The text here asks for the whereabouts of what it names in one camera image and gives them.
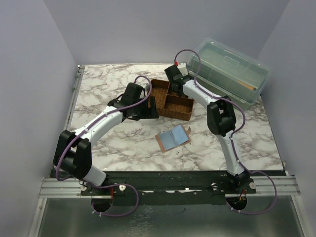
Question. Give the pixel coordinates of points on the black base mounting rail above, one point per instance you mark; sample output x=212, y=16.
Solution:
x=152, y=188

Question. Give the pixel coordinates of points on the clear lidded green toolbox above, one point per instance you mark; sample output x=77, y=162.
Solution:
x=226, y=71

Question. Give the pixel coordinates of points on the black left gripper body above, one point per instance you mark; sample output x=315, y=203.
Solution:
x=142, y=111

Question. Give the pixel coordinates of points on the brown woven divided basket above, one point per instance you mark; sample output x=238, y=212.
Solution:
x=168, y=103

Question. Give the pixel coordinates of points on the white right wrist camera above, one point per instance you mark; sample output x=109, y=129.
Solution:
x=182, y=67

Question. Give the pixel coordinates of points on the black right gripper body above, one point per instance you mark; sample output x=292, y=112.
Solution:
x=173, y=90

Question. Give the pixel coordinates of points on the aluminium extrusion frame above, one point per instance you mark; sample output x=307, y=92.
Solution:
x=282, y=219

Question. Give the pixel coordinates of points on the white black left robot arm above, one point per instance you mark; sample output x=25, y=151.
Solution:
x=74, y=149

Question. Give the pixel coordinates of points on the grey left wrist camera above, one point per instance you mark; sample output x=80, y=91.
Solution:
x=147, y=87

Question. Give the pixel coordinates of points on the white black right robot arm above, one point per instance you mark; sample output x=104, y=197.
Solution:
x=221, y=121

